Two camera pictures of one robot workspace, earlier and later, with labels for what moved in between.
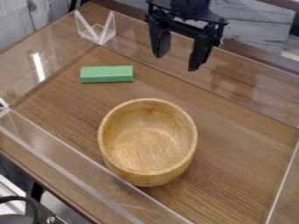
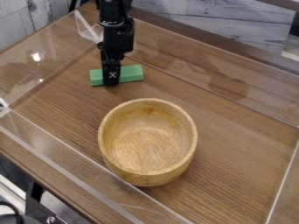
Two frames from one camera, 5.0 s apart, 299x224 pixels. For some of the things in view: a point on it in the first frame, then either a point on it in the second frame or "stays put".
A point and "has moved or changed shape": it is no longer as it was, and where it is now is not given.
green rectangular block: (107, 73) has moved or changed shape
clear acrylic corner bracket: (97, 33) stays put
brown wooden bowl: (147, 137) stays put
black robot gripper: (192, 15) to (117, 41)
